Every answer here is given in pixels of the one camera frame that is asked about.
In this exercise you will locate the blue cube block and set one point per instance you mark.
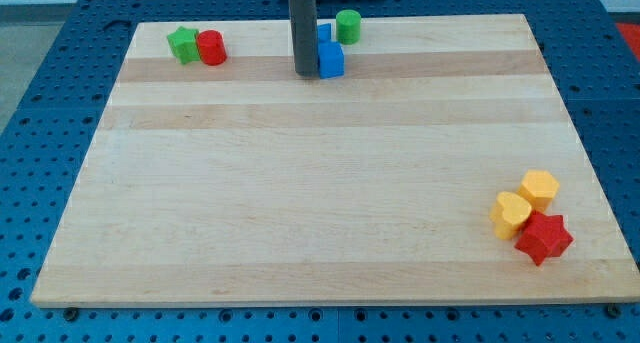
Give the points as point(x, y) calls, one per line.
point(331, 60)

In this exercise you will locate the yellow heart block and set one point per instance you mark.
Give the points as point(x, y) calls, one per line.
point(508, 214)

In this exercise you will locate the yellow hexagon block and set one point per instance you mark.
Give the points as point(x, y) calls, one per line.
point(539, 188)

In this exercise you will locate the green star block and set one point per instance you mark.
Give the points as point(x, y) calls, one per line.
point(183, 46)

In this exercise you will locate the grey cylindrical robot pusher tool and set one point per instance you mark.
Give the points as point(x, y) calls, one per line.
point(303, 23)

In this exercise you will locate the light wooden board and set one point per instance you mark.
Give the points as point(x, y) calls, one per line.
point(246, 185)

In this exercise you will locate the red star block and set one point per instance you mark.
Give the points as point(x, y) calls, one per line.
point(544, 236)

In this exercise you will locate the green cylinder block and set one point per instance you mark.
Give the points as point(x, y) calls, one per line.
point(348, 26)

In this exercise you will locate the small blue block behind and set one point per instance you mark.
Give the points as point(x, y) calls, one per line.
point(324, 32)

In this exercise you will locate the red cylinder block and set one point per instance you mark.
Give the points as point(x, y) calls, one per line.
point(210, 44)

